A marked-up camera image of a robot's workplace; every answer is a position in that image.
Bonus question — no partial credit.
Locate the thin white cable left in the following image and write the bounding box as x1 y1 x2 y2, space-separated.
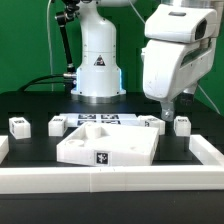
46 0 56 92

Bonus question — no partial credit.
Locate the black cable bundle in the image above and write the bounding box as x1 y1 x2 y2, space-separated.
17 73 77 93

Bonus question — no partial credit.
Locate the white U-shaped obstacle wall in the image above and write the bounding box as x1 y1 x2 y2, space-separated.
0 135 224 194

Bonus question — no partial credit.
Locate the white square table top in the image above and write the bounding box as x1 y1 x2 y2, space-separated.
56 122 159 166

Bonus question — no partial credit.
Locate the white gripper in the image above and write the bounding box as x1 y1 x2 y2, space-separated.
143 4 217 122

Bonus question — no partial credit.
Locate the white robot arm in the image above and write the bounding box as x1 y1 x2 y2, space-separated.
72 0 224 121

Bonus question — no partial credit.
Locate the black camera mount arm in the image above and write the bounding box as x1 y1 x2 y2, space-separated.
55 0 80 94

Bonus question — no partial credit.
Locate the white marker base plate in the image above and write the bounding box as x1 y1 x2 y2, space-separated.
61 113 138 127

